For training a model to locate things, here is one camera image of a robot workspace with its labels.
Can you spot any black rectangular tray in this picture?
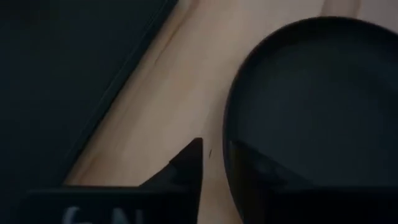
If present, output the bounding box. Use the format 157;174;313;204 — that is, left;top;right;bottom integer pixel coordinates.
0;0;178;224

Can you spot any black round plate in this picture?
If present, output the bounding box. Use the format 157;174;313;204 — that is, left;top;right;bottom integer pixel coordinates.
222;16;398;224

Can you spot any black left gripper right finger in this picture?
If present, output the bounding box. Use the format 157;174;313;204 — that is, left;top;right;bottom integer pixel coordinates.
229;139;398;224

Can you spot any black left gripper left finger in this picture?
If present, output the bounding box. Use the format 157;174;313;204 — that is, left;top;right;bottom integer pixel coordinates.
18;138;204;224

